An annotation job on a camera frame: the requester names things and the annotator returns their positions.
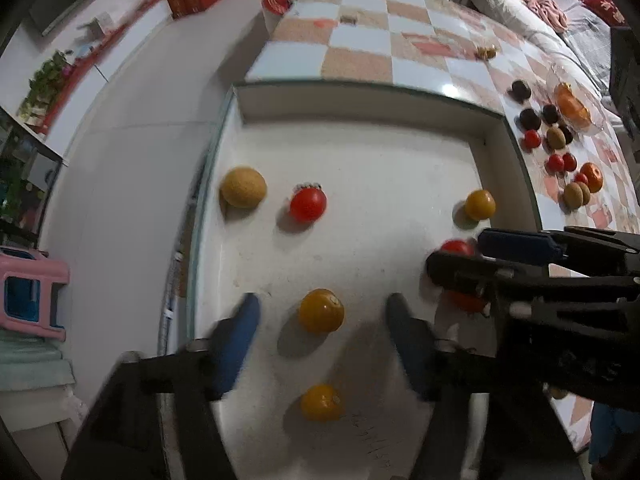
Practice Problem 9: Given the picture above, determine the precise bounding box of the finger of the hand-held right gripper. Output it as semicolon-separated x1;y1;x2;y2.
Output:
477;226;640;276
425;251;640;311

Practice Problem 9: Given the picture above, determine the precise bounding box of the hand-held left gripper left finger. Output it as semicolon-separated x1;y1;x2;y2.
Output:
60;292;262;480

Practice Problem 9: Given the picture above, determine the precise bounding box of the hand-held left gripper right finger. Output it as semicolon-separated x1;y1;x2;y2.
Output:
386;292;588;480

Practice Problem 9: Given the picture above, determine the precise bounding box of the yellow cherry tomato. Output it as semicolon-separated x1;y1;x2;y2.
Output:
465;189;497;221
298;288;345;334
300;384;346;422

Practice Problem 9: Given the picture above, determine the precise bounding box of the white tray with grey rim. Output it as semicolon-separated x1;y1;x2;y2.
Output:
187;80;571;480

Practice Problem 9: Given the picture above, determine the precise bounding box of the large orange mandarin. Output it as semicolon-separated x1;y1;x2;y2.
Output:
580;161;604;194

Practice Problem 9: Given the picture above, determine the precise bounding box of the clear glass bowl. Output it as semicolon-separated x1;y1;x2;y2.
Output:
547;62;608;136

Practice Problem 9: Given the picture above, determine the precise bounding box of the light green cloth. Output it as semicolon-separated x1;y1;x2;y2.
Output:
0;330;76;391

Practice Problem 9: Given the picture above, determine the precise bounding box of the pink plastic stool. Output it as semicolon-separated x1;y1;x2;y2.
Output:
0;252;71;343

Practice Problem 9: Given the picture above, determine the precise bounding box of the grey blanket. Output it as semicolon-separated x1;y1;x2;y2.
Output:
555;0;618;81

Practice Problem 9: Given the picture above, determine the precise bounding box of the cream sofa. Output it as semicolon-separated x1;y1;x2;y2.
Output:
460;0;616;106

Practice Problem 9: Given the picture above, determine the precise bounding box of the pink blanket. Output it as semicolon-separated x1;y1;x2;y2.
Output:
522;0;571;31

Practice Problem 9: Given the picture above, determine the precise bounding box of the red cushion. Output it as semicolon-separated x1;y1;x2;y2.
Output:
582;0;628;27

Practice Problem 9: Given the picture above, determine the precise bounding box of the glass cabinet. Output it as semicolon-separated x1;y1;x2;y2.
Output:
0;110;68;251

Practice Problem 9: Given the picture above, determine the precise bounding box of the green potted plant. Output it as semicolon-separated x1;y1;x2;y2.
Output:
17;50;76;121

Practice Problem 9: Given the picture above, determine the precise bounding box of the red round stand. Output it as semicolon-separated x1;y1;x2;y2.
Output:
262;0;297;31

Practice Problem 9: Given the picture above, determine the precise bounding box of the small white box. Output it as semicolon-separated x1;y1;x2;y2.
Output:
77;12;126;36

